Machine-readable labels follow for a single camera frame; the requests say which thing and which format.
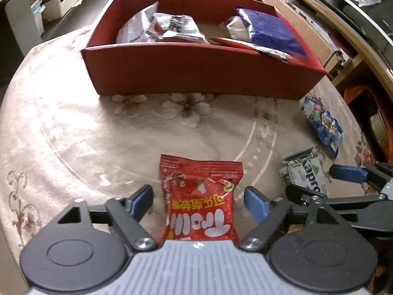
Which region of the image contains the red Trolli candy bag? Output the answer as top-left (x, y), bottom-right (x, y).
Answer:
top-left (159, 155), bottom-right (243, 245)

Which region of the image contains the red white snack packet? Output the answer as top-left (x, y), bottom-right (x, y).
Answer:
top-left (211, 37), bottom-right (294, 63)

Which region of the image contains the dark blue snack bag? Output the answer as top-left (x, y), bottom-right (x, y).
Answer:
top-left (237, 7), bottom-right (307, 57)

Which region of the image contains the clear round cake packet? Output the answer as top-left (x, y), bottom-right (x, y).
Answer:
top-left (226, 16), bottom-right (251, 42)

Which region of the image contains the silver white snack pouch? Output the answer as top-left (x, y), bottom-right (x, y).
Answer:
top-left (116, 2), bottom-right (158, 43)

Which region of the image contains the silver duck snack packet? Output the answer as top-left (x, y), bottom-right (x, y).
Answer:
top-left (146, 12), bottom-right (208, 43)

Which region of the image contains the green Kaprons wafer packet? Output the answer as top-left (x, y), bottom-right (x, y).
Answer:
top-left (279, 147), bottom-right (328, 196)

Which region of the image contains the blue cookie snack bag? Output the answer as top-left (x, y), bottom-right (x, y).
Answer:
top-left (301, 97), bottom-right (343, 158)

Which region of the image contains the floral beige tablecloth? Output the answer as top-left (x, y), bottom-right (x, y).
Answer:
top-left (0, 27), bottom-right (379, 293)

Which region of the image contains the black television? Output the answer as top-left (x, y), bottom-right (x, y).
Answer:
top-left (321, 0), bottom-right (392, 57)

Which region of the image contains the red cardboard box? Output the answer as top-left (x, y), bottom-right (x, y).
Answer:
top-left (81, 0), bottom-right (326, 100)

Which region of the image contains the white cardboard box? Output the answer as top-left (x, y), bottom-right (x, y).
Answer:
top-left (41, 0), bottom-right (83, 22)

